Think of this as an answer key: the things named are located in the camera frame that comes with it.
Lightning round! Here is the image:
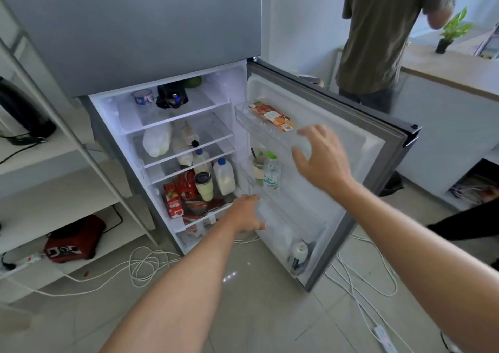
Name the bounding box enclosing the green cap water bottle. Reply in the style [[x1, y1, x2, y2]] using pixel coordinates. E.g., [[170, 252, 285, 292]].
[[263, 152, 282, 191]]

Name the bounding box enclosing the white floor cable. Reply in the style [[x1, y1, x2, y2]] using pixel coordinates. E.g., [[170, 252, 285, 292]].
[[325, 234, 399, 339], [7, 235, 261, 298]]

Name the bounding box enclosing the blue cap milk jug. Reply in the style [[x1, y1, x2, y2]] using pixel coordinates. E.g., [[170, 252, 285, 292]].
[[212, 157, 237, 196]]

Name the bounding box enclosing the black cap clear bottle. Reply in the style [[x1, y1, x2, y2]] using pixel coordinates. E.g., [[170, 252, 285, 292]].
[[179, 121, 200, 148]]

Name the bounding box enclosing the white shelf unit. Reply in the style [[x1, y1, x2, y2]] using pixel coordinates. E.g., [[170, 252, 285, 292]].
[[0, 0, 159, 303]]

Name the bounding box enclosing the black kettle cable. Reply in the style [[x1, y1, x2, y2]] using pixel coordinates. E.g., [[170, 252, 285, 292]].
[[0, 140, 41, 165]]

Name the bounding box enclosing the white power strip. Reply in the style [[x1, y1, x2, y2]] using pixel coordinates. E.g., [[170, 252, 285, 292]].
[[0, 251, 46, 275], [372, 325, 399, 353]]

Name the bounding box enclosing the person's left hand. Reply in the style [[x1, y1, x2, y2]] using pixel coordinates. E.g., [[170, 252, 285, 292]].
[[225, 194, 268, 234]]

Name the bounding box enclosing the person's right hand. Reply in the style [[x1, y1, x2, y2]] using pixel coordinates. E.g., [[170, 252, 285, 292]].
[[291, 124, 356, 197]]

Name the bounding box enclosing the red juice carton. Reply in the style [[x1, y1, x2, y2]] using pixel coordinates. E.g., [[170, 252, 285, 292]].
[[163, 182, 185, 219]]

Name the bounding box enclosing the red snack packet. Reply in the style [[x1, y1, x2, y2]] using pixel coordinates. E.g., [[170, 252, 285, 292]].
[[177, 171, 200, 202]]

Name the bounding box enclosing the white plastic bag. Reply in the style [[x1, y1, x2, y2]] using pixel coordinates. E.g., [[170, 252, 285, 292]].
[[142, 124, 172, 158]]

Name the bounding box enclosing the person's left forearm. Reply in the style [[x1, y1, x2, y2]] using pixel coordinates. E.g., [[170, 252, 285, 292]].
[[99, 216, 243, 353]]

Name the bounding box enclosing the black electric kettle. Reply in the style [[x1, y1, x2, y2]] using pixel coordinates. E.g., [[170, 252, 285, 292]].
[[0, 77, 57, 145]]

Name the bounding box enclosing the cream tumbler black lid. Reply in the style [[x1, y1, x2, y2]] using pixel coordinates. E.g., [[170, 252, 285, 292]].
[[194, 172, 215, 202]]

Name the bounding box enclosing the person's right forearm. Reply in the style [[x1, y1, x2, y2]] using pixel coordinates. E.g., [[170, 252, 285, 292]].
[[334, 181, 499, 353]]

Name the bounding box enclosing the bundle of cables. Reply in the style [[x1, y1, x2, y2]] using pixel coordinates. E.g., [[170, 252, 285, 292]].
[[448, 182, 499, 202]]

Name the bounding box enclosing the white bottle black base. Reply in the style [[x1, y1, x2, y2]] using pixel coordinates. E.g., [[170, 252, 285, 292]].
[[290, 241, 310, 272]]

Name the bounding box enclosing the white bottle blue cap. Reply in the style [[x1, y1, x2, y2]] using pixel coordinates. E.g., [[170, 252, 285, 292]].
[[193, 149, 211, 174]]

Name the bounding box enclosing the glass jar with straw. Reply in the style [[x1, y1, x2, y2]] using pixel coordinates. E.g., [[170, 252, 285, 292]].
[[250, 148, 270, 186]]

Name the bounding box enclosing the black fabric item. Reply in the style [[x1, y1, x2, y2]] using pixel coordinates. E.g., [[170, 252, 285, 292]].
[[426, 198, 499, 245]]

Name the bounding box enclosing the green potted plant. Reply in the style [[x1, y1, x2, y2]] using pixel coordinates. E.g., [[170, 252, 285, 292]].
[[435, 7, 475, 54]]

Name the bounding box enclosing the white round tub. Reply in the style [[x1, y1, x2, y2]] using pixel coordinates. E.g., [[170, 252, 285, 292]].
[[133, 90, 157, 106]]

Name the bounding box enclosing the grey refrigerator door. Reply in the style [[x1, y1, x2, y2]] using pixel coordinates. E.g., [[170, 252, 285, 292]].
[[235, 58, 422, 293]]

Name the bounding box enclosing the red food packet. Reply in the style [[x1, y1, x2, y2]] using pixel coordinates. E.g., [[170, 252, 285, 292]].
[[182, 199, 234, 225]]

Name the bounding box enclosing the white counter wooden top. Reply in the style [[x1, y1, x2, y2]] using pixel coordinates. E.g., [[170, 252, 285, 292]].
[[389, 40, 499, 211]]

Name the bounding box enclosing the red appliance base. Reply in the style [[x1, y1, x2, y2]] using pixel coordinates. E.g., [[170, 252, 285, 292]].
[[43, 214, 107, 264]]

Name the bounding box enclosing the orange juice carton pack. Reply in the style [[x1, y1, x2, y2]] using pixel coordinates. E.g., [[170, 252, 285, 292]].
[[248, 101, 297, 133]]

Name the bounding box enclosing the grey refrigerator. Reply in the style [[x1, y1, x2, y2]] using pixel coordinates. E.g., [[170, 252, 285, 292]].
[[0, 0, 266, 257]]

